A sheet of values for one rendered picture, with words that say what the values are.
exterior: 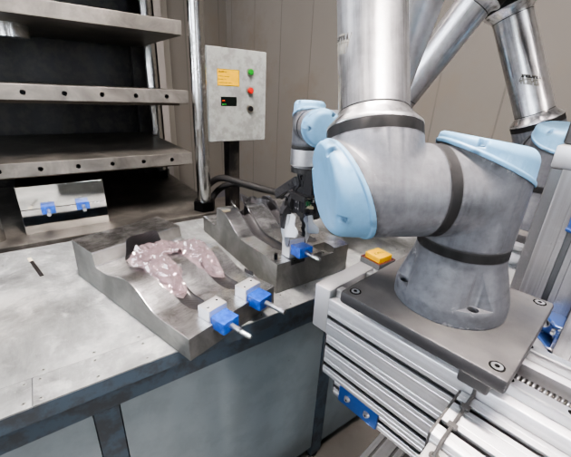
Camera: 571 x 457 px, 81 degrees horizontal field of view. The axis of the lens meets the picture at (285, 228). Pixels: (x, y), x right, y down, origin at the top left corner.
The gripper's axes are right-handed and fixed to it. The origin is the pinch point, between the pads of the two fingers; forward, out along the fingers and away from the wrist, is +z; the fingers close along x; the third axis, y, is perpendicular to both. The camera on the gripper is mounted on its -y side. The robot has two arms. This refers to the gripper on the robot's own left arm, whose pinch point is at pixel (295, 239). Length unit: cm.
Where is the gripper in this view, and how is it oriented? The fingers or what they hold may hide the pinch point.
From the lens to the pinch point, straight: 91.1
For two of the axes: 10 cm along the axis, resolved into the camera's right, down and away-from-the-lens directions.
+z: -0.6, 9.5, 3.2
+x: 8.2, -1.4, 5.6
